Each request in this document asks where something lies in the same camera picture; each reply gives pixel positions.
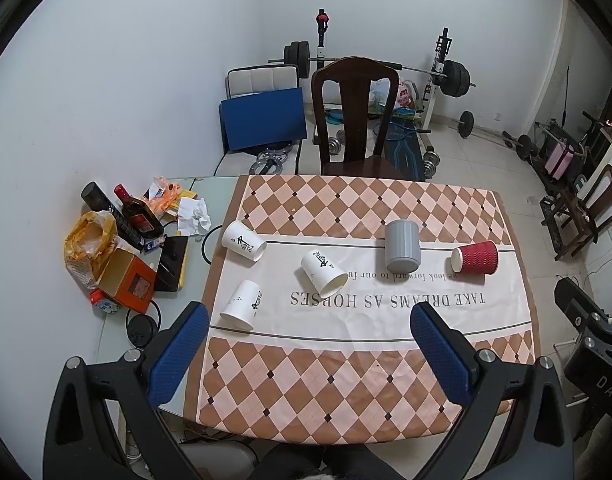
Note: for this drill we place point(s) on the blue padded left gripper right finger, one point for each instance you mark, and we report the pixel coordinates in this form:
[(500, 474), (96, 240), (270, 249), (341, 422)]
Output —
[(447, 351)]

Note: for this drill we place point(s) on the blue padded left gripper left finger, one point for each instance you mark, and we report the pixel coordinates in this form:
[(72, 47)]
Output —
[(171, 352)]

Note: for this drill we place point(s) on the white paper cup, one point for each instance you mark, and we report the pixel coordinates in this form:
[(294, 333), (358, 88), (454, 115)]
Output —
[(243, 241), (241, 309), (325, 276)]

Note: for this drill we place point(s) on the red ribbed paper cup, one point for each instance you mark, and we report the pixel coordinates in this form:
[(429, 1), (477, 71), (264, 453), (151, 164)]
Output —
[(475, 259)]

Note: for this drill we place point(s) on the grey plastic cup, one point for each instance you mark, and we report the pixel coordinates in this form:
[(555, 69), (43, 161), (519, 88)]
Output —
[(402, 246)]

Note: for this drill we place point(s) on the black round disc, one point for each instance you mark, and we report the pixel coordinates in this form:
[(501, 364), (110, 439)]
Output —
[(141, 330)]

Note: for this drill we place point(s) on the orange gift box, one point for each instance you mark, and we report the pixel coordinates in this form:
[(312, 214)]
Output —
[(128, 280)]

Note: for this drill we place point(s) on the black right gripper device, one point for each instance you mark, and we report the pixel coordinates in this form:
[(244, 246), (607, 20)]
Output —
[(589, 366)]

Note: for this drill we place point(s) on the checkered brown pink tablecloth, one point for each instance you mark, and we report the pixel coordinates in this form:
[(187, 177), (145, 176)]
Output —
[(346, 369)]

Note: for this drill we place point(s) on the yellow plastic bag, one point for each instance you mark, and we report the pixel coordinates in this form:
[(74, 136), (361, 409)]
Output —
[(88, 247)]

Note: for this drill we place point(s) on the crumpled white tissue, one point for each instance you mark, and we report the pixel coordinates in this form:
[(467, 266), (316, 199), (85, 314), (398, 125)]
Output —
[(193, 218)]

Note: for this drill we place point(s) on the dark glass liquor bottle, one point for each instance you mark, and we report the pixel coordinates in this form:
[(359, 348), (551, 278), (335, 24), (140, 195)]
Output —
[(139, 214)]

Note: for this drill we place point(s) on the orange snack packets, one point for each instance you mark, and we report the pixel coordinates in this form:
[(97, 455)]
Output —
[(163, 197)]

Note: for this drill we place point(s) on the black cylinder bottle box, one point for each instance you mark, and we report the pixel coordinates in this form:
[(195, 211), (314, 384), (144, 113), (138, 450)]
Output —
[(97, 201)]

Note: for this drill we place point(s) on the wooden chair at right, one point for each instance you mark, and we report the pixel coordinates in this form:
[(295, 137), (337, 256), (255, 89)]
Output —
[(575, 222)]

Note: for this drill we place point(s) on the small barbell on floor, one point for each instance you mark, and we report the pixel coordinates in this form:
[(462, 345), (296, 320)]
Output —
[(521, 145)]

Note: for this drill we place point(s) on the barbell with black plates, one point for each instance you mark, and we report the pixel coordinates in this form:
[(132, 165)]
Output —
[(453, 80)]

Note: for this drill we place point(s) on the dark wooden chair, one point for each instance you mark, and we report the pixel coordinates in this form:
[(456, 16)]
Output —
[(354, 76)]

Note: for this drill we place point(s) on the white weight bench rack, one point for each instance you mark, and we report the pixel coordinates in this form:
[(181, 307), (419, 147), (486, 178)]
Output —
[(442, 48)]

